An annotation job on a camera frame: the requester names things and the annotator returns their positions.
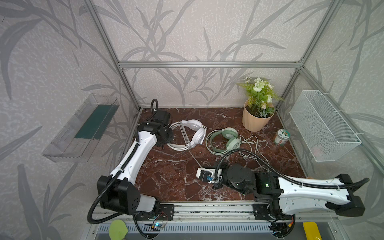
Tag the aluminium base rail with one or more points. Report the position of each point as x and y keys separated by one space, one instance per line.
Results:
x=216 y=218

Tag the light green object front left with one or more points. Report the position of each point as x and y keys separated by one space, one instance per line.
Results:
x=118 y=230

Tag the white wire mesh basket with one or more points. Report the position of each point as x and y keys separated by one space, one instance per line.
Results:
x=326 y=133

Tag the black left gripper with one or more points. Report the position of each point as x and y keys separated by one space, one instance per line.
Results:
x=167 y=133

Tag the clear plastic wall shelf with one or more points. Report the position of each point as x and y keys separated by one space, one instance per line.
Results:
x=78 y=139

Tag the potted plant beige pot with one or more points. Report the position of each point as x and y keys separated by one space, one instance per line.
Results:
x=259 y=107

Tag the mint green over-ear headphones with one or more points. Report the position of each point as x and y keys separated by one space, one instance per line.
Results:
x=230 y=134

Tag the yellow object at front edge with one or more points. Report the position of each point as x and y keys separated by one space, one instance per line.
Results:
x=312 y=231

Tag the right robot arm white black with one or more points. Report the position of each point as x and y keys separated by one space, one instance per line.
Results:
x=288 y=195

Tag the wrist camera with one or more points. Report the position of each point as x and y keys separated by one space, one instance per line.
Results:
x=162 y=117
x=208 y=175

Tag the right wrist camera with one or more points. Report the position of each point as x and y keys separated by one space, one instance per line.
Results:
x=208 y=175

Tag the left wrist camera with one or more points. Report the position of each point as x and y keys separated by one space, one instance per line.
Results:
x=162 y=117

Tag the small green white tin can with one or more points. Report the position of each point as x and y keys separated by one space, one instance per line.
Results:
x=281 y=137

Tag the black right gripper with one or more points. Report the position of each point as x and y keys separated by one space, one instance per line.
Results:
x=218 y=179

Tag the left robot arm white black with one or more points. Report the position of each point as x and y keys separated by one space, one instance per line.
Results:
x=117 y=192

